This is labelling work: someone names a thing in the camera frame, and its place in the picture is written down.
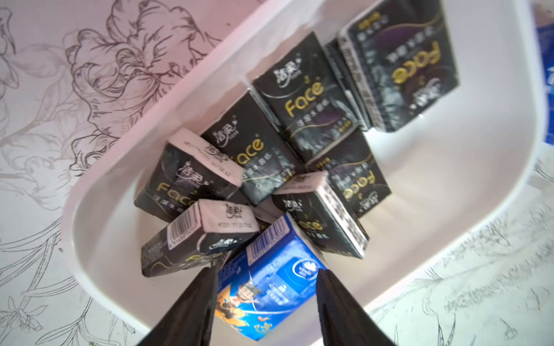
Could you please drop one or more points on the black Face tissue pack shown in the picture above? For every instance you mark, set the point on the black Face tissue pack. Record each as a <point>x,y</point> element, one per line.
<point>301,89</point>
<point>246,135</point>
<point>197,237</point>
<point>347,83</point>
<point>189,169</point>
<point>354,174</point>
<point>321,214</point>
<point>401,60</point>

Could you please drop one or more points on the blue pocket tissue pack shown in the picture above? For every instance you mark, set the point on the blue pocket tissue pack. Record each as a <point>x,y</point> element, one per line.
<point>543,12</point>

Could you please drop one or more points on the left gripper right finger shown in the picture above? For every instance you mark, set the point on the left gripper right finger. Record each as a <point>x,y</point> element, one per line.
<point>343,321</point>

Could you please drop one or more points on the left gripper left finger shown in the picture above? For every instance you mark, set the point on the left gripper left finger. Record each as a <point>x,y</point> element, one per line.
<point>190,320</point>

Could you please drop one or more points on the blue cartoon tissue pack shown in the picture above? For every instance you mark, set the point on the blue cartoon tissue pack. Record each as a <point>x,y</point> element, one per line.
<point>269,280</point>

